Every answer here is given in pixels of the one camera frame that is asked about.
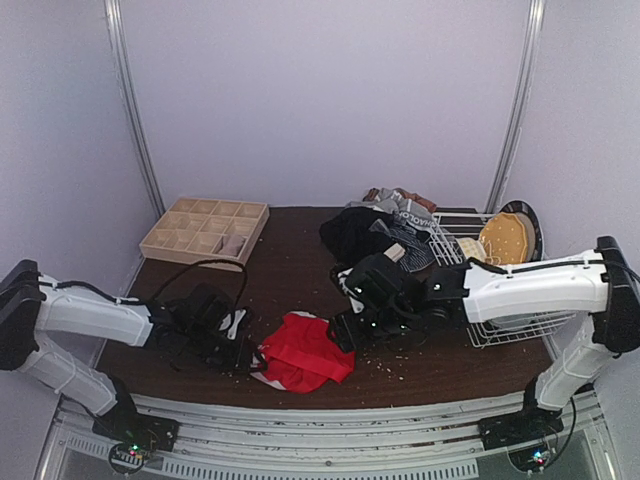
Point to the red underwear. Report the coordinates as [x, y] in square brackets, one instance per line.
[300, 356]

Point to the metal frame post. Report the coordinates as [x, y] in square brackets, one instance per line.
[117, 38]
[524, 82]

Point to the black underwear white waistband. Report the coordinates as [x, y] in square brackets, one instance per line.
[358, 232]

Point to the dark round plate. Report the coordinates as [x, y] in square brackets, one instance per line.
[528, 217]

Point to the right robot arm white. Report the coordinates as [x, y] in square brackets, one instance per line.
[598, 282]

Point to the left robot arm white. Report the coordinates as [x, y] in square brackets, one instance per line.
[34, 305]

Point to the grey lettered underwear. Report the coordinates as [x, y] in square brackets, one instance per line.
[393, 209]

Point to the right metal frame post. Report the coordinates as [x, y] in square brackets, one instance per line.
[524, 82]

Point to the yellow dotted plate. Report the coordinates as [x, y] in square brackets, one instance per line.
[504, 239]

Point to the tan beige underwear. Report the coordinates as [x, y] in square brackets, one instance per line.
[377, 194]

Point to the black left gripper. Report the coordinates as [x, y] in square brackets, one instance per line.
[241, 357]

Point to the left metal frame post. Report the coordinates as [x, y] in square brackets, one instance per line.
[117, 38]

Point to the white wire dish rack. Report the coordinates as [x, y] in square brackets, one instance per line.
[502, 304]

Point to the wooden compartment tray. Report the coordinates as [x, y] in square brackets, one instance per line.
[192, 229]

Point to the striped dark underwear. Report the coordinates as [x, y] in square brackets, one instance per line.
[418, 254]

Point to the pink and white underwear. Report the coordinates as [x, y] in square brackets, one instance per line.
[232, 245]

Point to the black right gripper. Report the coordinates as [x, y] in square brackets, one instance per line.
[345, 330]

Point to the cream checkered bowl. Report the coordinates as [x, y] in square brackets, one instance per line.
[471, 248]

